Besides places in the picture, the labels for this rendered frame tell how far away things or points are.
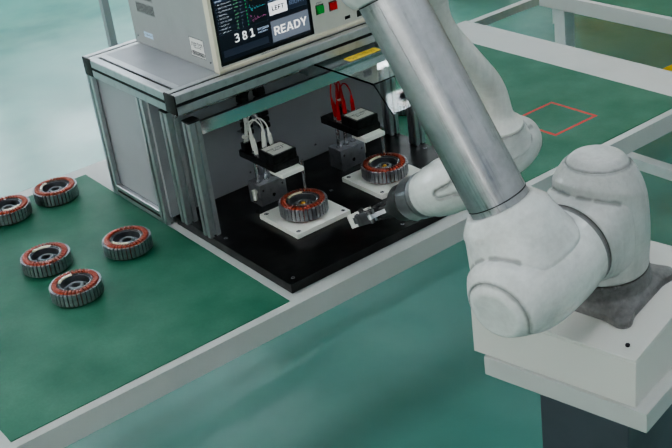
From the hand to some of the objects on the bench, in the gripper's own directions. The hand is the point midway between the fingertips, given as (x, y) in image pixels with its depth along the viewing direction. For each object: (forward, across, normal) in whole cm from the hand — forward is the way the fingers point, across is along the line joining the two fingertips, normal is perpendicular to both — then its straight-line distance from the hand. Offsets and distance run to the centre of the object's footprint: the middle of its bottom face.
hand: (361, 217), depth 236 cm
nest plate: (+23, 0, +5) cm, 23 cm away
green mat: (+44, +77, +14) cm, 90 cm away
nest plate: (+23, +24, +4) cm, 34 cm away
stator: (+22, 0, +6) cm, 23 cm away
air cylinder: (+35, +24, +12) cm, 44 cm away
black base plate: (+25, +12, +3) cm, 28 cm away
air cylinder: (+35, 0, +12) cm, 37 cm away
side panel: (+58, -20, +23) cm, 66 cm away
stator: (+35, -51, +10) cm, 63 cm away
